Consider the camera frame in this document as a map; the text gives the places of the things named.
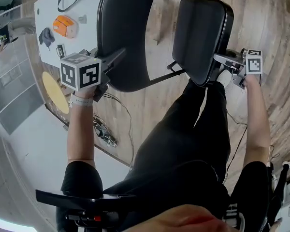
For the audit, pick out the person's black shirt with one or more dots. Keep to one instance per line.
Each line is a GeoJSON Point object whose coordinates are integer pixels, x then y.
{"type": "Point", "coordinates": [164, 187]}

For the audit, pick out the dark grey pouch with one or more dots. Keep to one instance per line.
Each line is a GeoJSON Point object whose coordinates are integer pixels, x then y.
{"type": "Point", "coordinates": [47, 36]}

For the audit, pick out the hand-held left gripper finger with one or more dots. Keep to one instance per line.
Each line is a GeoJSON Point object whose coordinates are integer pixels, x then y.
{"type": "Point", "coordinates": [113, 57]}

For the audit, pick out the person's black trousers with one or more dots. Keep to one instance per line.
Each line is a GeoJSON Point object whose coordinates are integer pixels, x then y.
{"type": "Point", "coordinates": [183, 134]}

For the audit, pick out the black folding chair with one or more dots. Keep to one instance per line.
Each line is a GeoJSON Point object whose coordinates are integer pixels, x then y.
{"type": "Point", "coordinates": [122, 33]}

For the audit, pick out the black chest mount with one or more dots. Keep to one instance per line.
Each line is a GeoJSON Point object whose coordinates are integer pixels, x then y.
{"type": "Point", "coordinates": [75, 198]}

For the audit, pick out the orange box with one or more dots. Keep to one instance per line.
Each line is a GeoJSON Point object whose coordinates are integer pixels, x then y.
{"type": "Point", "coordinates": [64, 25]}

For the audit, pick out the person's chin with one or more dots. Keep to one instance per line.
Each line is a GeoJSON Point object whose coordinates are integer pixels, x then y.
{"type": "Point", "coordinates": [183, 219]}

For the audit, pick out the white wrist watch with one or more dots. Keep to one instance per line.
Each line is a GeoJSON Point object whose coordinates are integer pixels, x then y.
{"type": "Point", "coordinates": [81, 102]}

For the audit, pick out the white table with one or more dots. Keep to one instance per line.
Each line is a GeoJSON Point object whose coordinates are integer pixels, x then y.
{"type": "Point", "coordinates": [48, 16]}

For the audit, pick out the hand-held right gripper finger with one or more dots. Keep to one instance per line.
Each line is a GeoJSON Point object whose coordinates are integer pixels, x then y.
{"type": "Point", "coordinates": [221, 58]}

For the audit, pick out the person's left forearm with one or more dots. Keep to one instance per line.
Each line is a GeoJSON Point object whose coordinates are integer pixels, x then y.
{"type": "Point", "coordinates": [79, 132]}

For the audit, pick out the black tripod stand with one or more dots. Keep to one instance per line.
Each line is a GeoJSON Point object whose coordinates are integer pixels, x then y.
{"type": "Point", "coordinates": [279, 190]}

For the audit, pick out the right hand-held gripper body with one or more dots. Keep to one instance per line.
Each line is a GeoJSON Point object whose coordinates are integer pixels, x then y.
{"type": "Point", "coordinates": [252, 64]}

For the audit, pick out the yellow round stool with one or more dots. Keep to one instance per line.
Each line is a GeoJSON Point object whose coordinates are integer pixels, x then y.
{"type": "Point", "coordinates": [54, 91]}

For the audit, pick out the person's right forearm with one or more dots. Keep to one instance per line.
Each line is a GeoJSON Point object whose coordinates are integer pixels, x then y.
{"type": "Point", "coordinates": [257, 120]}

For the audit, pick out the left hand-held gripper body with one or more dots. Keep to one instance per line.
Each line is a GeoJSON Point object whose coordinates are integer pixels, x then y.
{"type": "Point", "coordinates": [79, 74]}

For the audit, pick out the dark grey panel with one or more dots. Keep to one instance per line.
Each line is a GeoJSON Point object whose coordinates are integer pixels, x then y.
{"type": "Point", "coordinates": [14, 93]}

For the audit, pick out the person's white shoe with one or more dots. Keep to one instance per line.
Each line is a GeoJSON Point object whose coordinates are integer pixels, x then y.
{"type": "Point", "coordinates": [225, 77]}

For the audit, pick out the small black device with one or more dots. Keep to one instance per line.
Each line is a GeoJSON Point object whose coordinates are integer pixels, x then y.
{"type": "Point", "coordinates": [61, 50]}

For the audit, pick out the small grey object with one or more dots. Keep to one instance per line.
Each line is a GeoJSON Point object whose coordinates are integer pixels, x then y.
{"type": "Point", "coordinates": [82, 19]}

